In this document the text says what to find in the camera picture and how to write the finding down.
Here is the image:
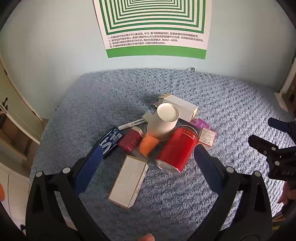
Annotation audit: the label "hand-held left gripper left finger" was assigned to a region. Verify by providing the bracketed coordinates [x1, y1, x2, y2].
[25, 145, 109, 241]

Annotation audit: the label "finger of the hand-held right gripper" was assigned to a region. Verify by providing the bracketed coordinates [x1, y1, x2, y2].
[268, 117, 296, 134]
[248, 134, 296, 166]

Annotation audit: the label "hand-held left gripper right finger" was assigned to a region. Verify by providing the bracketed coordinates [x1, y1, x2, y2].
[187, 144, 272, 241]

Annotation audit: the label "long purple box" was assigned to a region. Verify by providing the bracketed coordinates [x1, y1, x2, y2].
[190, 118, 219, 147]

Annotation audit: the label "orange clay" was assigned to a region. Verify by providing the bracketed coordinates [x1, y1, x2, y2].
[139, 133, 160, 158]

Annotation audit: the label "person's right hand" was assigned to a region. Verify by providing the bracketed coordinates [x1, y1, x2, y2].
[277, 181, 296, 205]

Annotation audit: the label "dark blue box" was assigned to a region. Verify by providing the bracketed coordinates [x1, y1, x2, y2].
[93, 126, 125, 159]

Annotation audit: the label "red drink can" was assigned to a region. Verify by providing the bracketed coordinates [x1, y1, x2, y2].
[155, 125, 198, 175]

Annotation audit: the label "bookshelf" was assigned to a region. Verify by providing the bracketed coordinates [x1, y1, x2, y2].
[274, 56, 296, 121]

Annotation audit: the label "beige rectangular box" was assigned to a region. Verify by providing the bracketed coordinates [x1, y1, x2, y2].
[108, 155, 149, 209]

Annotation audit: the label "dark red small box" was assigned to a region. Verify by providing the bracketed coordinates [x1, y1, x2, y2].
[117, 126, 144, 155]

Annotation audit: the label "white marker pen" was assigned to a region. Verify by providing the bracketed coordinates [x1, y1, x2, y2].
[118, 118, 146, 130]

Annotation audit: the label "white paper cup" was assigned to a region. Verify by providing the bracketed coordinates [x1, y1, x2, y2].
[147, 103, 180, 142]

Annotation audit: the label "open white carton box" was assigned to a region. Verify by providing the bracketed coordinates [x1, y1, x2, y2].
[155, 93, 199, 122]

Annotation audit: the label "grey-blue textured blanket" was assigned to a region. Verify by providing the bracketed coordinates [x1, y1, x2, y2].
[30, 69, 296, 241]

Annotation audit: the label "cream cabinet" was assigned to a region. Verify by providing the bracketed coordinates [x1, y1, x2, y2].
[0, 56, 47, 163]

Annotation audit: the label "green striped wall poster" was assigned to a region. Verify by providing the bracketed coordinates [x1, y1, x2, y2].
[93, 0, 212, 60]

